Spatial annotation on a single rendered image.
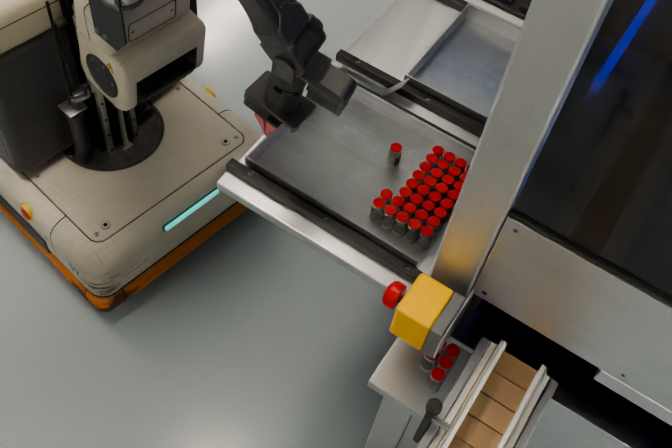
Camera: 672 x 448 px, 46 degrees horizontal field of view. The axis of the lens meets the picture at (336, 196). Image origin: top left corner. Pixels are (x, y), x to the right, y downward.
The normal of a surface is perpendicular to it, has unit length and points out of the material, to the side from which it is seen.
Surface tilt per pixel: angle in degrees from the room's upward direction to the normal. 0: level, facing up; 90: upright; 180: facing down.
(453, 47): 0
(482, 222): 90
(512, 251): 90
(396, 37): 0
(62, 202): 0
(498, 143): 90
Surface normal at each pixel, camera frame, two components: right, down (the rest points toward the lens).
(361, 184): 0.09, -0.59
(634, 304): -0.55, 0.65
